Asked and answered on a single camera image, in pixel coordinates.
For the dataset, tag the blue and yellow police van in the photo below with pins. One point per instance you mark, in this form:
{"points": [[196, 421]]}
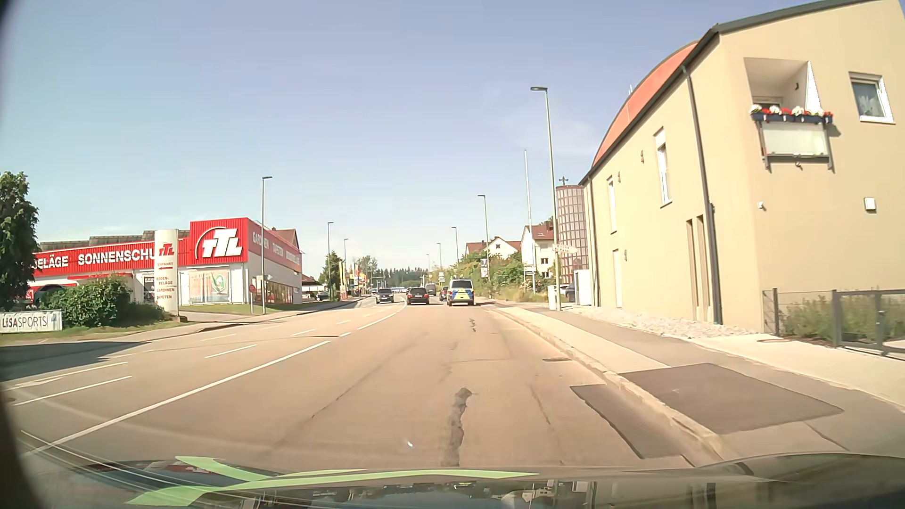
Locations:
{"points": [[461, 292]]}

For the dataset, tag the white house with red roof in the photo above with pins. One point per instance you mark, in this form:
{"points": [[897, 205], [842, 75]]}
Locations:
{"points": [[496, 247], [539, 249]]}

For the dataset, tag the distant wood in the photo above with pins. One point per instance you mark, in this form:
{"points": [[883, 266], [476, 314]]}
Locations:
{"points": [[403, 276]]}

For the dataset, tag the green bushes on bank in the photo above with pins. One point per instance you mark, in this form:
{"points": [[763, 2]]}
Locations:
{"points": [[502, 276]]}

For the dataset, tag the brick and glass tower building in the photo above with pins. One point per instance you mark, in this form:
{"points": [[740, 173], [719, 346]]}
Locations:
{"points": [[571, 230]]}

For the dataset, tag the grey asphalt road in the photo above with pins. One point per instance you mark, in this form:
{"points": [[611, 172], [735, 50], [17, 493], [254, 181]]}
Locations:
{"points": [[396, 375]]}

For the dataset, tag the car's own bonnet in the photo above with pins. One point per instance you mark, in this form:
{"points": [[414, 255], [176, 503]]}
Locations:
{"points": [[452, 488]]}

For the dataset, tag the red and white store building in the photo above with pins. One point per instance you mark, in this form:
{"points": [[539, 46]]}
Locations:
{"points": [[219, 268]]}

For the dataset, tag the pavement beside store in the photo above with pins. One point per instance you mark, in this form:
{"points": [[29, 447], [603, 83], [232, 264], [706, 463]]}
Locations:
{"points": [[212, 326]]}

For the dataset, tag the road markings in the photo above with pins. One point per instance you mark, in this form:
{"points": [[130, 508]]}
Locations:
{"points": [[212, 382]]}

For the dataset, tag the white pylon sign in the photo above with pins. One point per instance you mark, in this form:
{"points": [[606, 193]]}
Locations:
{"points": [[166, 272]]}

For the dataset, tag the grey paved pavement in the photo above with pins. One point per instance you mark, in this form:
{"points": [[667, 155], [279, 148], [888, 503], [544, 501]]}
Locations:
{"points": [[707, 396]]}

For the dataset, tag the beige building with curved roof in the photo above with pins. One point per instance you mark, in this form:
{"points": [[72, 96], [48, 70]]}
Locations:
{"points": [[778, 233]]}

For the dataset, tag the green bush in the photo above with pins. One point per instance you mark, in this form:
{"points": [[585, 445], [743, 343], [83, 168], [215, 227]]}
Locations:
{"points": [[92, 302]]}

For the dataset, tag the metal mesh fence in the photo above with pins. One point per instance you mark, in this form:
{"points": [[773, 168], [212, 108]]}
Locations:
{"points": [[841, 318]]}

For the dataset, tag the white banner sign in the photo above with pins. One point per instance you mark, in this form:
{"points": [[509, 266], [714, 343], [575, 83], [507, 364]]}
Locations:
{"points": [[30, 322]]}

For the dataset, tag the dark green tree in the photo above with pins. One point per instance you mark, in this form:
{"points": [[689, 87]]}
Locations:
{"points": [[15, 240]]}

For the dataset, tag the tall grey lamp post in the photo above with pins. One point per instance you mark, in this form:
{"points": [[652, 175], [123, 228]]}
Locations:
{"points": [[262, 240], [329, 258], [486, 233], [456, 244], [552, 212]]}

